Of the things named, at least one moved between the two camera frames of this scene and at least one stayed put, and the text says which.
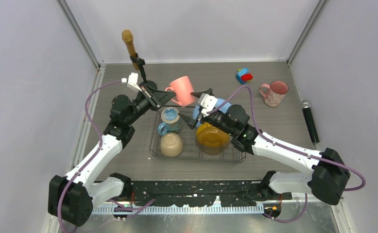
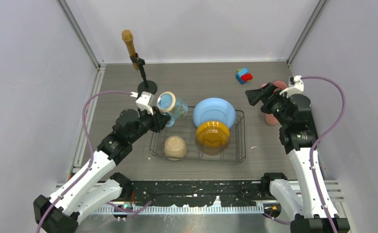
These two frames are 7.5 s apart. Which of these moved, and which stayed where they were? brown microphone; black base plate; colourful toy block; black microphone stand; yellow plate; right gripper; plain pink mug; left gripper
Moved: right gripper; plain pink mug; left gripper
Stayed: black base plate; black microphone stand; yellow plate; colourful toy block; brown microphone
